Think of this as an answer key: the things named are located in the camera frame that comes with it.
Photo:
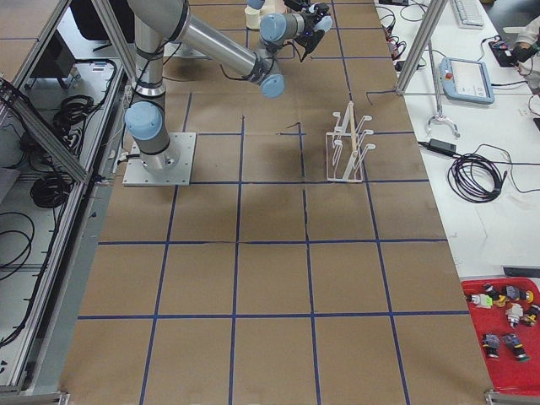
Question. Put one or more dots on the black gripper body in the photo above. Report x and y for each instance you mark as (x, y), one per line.
(310, 18)

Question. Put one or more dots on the white plastic cup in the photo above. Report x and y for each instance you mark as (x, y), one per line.
(252, 18)

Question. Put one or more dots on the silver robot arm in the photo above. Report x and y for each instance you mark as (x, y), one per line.
(201, 47)

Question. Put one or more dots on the white keyboard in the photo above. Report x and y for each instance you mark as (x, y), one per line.
(467, 14)

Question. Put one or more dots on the metal reacher grabber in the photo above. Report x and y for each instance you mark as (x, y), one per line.
(439, 118)

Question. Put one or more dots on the blue teach pendant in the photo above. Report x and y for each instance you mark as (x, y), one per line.
(466, 80)

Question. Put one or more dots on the black power adapter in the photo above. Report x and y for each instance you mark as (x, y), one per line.
(442, 147)

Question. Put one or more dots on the red parts tray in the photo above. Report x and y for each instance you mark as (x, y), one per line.
(505, 314)

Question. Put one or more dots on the aluminium frame post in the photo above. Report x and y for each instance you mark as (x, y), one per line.
(421, 39)

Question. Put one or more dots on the white wire cup rack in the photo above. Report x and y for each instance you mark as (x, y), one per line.
(346, 148)

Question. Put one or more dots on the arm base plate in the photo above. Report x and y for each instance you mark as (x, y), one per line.
(172, 167)

